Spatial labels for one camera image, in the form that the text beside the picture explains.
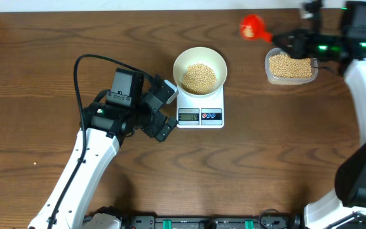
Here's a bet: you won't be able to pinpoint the soybeans in bowl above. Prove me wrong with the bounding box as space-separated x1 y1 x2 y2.
182 63 217 95

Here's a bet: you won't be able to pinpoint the clear plastic soybean container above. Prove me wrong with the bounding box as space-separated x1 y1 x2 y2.
265 48 318 85

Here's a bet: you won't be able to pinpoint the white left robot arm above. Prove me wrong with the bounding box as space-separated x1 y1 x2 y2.
28 128 119 228

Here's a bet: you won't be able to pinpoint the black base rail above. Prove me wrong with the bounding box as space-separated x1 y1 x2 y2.
84 206 366 229

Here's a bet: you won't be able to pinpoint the cream ceramic bowl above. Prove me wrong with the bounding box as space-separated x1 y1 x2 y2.
173 47 228 94

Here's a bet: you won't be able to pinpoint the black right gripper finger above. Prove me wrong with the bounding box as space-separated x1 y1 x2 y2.
273 43 308 59
272 29 309 46

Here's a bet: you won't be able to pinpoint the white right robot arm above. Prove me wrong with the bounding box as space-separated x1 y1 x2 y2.
240 1 366 228

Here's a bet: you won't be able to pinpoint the red plastic measuring scoop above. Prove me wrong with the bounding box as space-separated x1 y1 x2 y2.
240 15 273 43

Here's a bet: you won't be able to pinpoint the white digital kitchen scale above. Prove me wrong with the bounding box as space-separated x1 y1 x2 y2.
176 87 224 128

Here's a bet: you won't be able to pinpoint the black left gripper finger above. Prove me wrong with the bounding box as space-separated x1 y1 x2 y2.
153 75 173 102
155 117 178 142

